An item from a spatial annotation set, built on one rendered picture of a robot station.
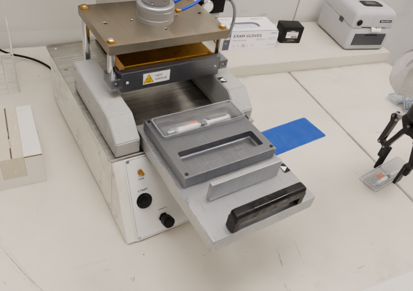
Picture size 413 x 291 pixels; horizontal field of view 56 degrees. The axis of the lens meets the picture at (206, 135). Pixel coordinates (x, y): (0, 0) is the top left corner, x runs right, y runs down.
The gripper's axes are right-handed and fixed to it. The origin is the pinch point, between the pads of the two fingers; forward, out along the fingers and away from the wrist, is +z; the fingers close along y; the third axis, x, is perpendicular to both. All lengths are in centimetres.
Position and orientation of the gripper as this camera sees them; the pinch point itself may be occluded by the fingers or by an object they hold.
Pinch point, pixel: (391, 166)
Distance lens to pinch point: 118.6
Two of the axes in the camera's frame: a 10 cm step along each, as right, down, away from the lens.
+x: 8.1, -2.8, 5.1
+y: 5.7, 6.0, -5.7
